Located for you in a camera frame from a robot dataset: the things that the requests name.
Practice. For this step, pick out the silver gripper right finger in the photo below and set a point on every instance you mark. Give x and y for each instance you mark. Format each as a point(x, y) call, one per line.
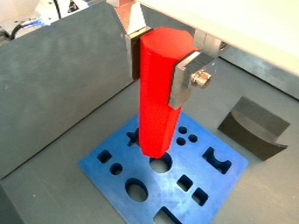
point(189, 72)

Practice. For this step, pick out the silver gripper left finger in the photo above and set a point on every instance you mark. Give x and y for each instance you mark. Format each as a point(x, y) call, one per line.
point(132, 48)

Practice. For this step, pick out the red hexagonal prism peg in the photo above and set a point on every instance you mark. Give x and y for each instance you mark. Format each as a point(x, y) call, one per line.
point(163, 47)

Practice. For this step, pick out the dark grey curved block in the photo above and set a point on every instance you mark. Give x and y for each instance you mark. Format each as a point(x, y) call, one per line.
point(254, 128)

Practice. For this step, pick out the blue shape-sorting board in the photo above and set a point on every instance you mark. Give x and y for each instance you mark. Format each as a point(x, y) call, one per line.
point(180, 188)

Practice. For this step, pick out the blue-tipped cable connector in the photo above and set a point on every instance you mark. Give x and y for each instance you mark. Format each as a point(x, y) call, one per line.
point(35, 21)

